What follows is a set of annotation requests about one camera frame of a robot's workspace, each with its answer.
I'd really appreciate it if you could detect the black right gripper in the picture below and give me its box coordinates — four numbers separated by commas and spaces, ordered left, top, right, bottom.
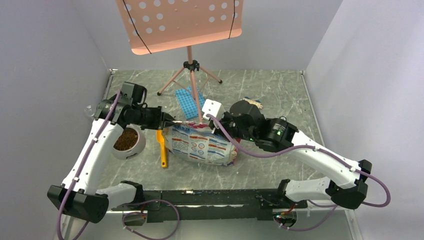
210, 110, 258, 142

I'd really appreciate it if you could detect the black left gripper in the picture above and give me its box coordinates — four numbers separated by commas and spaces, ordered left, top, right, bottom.
129, 105, 179, 131

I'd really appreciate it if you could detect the yellow plastic scoop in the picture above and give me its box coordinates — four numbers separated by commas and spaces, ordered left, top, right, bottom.
156, 130, 169, 169

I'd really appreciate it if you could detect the pink pet food bag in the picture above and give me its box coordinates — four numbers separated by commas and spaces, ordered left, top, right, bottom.
162, 121, 238, 167

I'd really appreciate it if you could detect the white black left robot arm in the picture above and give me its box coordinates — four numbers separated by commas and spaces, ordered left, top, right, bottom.
47, 82, 175, 223

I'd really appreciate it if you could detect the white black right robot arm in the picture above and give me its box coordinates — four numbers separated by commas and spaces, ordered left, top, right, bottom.
202, 99, 372, 210

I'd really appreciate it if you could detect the grey double bowl feeder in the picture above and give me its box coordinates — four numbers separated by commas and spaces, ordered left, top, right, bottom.
112, 124, 146, 160

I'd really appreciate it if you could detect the toy block car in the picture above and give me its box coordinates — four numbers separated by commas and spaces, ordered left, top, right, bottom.
242, 97, 263, 109

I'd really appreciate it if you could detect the clear water bottle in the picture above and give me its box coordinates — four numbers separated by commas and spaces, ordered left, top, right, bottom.
83, 105, 96, 119

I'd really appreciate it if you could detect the pink music stand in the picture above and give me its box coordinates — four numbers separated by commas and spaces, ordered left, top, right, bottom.
116, 0, 244, 118

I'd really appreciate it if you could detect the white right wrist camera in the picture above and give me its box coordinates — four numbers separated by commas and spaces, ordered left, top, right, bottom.
201, 99, 225, 121

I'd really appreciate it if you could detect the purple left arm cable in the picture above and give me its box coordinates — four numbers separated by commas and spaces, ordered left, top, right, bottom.
56, 89, 181, 240

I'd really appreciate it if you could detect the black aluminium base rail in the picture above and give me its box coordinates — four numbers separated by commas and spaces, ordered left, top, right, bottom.
62, 188, 352, 223

